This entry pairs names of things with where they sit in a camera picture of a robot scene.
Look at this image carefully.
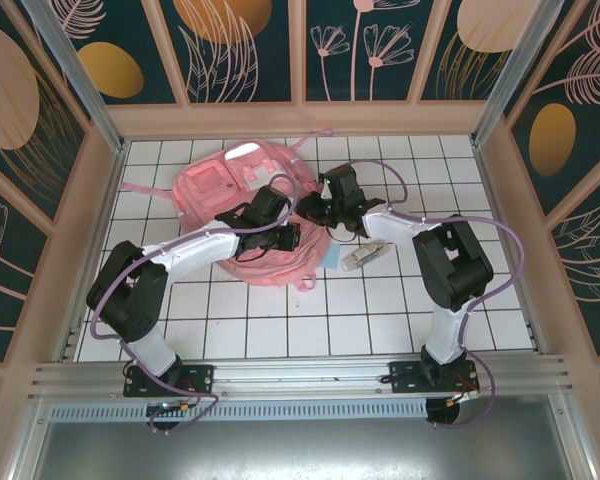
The light blue card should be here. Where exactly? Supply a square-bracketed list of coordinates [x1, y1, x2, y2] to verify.
[322, 243, 343, 272]

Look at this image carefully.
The aluminium mounting rail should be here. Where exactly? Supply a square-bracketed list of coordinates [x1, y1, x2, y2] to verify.
[27, 353, 572, 401]

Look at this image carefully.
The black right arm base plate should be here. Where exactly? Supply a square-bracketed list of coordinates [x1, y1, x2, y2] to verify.
[388, 359, 481, 396]

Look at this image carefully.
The small green circuit board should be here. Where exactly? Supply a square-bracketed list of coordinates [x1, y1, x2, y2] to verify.
[146, 401, 192, 417]

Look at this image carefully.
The pink student backpack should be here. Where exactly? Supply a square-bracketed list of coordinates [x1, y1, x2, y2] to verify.
[119, 127, 332, 292]

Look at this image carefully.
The perforated metal cable tray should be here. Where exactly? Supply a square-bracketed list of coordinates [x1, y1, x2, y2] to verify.
[49, 398, 430, 422]

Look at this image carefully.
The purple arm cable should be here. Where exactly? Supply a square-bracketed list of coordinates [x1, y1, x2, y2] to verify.
[337, 158, 526, 431]
[90, 173, 222, 437]

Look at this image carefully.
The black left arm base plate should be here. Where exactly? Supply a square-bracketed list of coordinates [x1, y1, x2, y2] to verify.
[123, 364, 216, 399]

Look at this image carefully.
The grey metal panel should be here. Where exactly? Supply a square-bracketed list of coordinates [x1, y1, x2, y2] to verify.
[9, 394, 594, 480]

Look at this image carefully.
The aluminium frame post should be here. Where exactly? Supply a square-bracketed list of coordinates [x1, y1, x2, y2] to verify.
[471, 0, 557, 147]
[22, 0, 127, 154]

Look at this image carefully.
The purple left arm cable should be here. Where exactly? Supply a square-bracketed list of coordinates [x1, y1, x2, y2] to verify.
[90, 173, 222, 437]

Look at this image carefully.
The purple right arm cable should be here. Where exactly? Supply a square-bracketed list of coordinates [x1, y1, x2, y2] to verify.
[337, 158, 526, 431]

